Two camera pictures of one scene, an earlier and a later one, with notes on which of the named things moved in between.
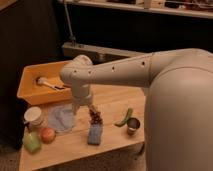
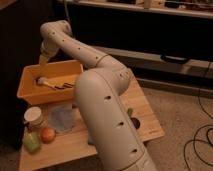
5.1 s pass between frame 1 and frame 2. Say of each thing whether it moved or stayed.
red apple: stayed
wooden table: stayed
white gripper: moved
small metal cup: stayed
